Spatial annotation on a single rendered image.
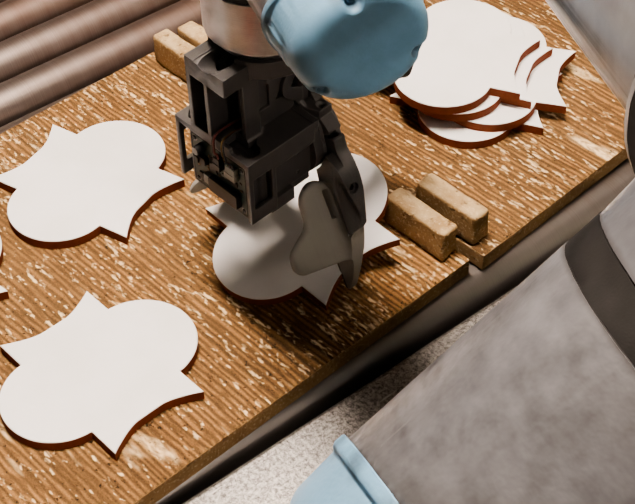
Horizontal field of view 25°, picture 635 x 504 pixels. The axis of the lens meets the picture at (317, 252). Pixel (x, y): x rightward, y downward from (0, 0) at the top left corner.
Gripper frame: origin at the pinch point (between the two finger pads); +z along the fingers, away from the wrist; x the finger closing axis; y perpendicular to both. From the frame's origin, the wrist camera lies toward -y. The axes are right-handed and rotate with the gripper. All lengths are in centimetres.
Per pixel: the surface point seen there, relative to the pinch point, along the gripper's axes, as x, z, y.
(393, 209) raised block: 3.5, -0.5, -6.0
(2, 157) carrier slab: -22.9, 1.1, 10.0
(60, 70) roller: -30.5, 3.5, -0.9
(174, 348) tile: 2.0, -0.3, 13.5
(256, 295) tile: 2.2, 0.1, 6.2
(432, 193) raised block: 4.7, -1.0, -8.9
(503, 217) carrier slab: 8.4, 1.7, -12.7
